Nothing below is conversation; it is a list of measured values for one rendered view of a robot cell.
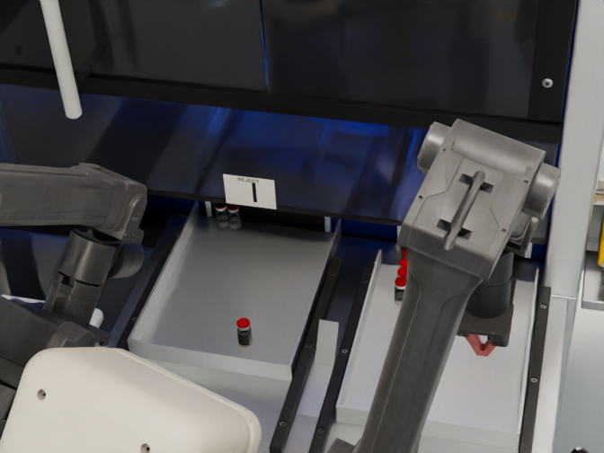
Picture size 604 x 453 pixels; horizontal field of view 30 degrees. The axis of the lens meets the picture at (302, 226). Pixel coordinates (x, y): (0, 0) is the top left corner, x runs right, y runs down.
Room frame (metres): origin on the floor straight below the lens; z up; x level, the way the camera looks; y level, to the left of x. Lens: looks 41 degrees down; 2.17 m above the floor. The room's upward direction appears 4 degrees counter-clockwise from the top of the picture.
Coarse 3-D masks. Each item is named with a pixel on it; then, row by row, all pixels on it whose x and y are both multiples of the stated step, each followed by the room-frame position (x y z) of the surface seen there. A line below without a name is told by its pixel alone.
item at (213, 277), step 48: (192, 240) 1.46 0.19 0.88; (240, 240) 1.45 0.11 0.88; (288, 240) 1.44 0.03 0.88; (336, 240) 1.42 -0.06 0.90; (192, 288) 1.34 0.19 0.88; (240, 288) 1.33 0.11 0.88; (288, 288) 1.33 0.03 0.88; (144, 336) 1.24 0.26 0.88; (192, 336) 1.23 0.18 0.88; (288, 336) 1.22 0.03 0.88
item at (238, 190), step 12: (228, 180) 1.42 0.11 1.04; (240, 180) 1.42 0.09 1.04; (252, 180) 1.41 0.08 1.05; (264, 180) 1.40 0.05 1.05; (228, 192) 1.42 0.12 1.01; (240, 192) 1.42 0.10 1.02; (252, 192) 1.41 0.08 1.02; (264, 192) 1.41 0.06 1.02; (240, 204) 1.42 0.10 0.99; (252, 204) 1.41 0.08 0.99; (264, 204) 1.41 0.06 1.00
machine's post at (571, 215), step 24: (600, 0) 1.27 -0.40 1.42; (576, 24) 1.28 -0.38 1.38; (600, 24) 1.27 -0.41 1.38; (576, 48) 1.28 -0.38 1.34; (600, 48) 1.27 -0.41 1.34; (576, 72) 1.28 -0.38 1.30; (600, 72) 1.27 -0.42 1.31; (576, 96) 1.28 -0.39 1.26; (600, 96) 1.27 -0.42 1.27; (576, 120) 1.27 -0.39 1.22; (600, 120) 1.27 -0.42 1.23; (576, 144) 1.27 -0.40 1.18; (600, 144) 1.26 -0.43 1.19; (576, 168) 1.27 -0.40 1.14; (576, 192) 1.27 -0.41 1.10; (552, 216) 1.28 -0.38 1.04; (576, 216) 1.27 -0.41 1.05; (552, 240) 1.28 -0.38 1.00; (576, 240) 1.27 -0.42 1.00; (552, 264) 1.28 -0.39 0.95; (576, 264) 1.27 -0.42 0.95; (552, 288) 1.27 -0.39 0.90; (576, 288) 1.26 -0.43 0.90
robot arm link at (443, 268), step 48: (480, 144) 0.71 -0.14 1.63; (432, 192) 0.66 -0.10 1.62; (480, 192) 0.66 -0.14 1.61; (432, 240) 0.63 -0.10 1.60; (480, 240) 0.62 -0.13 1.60; (432, 288) 0.62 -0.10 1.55; (432, 336) 0.62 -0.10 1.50; (384, 384) 0.63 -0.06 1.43; (432, 384) 0.62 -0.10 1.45; (384, 432) 0.62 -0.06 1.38
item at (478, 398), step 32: (384, 288) 1.31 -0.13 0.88; (384, 320) 1.24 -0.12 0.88; (512, 320) 1.22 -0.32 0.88; (352, 352) 1.15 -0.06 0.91; (384, 352) 1.17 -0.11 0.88; (512, 352) 1.16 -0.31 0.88; (352, 384) 1.11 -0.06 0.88; (448, 384) 1.10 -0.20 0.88; (480, 384) 1.10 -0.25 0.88; (512, 384) 1.09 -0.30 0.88; (352, 416) 1.04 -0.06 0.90; (448, 416) 1.04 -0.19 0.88; (480, 416) 1.04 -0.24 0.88; (512, 416) 1.03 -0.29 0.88; (512, 448) 0.98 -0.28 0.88
